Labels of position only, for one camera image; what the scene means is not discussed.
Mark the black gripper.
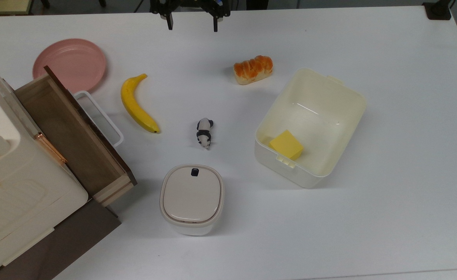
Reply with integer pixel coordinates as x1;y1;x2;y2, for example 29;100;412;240
150;0;231;32

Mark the cream plastic box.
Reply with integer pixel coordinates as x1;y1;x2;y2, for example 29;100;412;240
254;68;367;189

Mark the toy bread loaf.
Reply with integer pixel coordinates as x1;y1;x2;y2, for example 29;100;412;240
234;55;274;86

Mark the yellow banana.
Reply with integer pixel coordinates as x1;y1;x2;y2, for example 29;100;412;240
120;73;160;134

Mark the panda figurine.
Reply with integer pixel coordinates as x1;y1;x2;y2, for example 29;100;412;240
196;118;215;151

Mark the pink plate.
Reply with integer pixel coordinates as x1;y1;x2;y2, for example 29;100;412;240
32;38;107;94

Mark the yellow cube block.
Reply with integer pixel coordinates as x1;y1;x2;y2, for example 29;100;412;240
269;129;304;161

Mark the wooden drawer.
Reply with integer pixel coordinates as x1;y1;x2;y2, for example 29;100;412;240
14;65;138;207

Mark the white bin with beige lid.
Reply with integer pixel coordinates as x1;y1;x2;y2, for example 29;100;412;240
159;164;225;236

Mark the yellow wooden table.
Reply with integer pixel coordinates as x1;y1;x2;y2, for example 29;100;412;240
0;0;34;16

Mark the cream plastic cabinet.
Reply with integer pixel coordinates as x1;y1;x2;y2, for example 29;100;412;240
0;56;89;279

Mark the dark brown base board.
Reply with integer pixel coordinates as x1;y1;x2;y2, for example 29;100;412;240
0;198;122;280

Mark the white wire handle frame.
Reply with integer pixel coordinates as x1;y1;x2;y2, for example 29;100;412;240
73;91;124;148

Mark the copper drawer handle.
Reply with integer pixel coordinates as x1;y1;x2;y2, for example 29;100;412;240
33;132;68;165

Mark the black clamp mount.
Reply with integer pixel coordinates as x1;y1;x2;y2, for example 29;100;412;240
422;0;456;21

